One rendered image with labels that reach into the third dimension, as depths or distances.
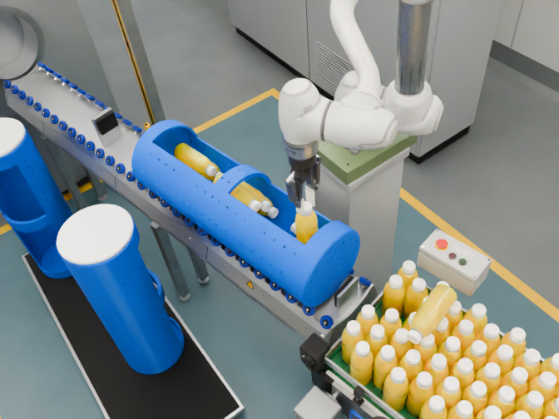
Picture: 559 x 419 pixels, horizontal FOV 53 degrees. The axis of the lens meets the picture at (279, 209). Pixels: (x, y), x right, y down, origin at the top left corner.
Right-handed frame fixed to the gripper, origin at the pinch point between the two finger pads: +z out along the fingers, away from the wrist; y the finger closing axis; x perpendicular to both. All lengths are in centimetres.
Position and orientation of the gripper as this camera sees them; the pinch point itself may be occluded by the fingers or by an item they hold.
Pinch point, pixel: (304, 201)
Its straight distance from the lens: 163.9
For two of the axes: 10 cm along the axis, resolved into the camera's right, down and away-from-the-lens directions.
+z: 0.8, 6.6, 7.5
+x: 7.3, 4.8, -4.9
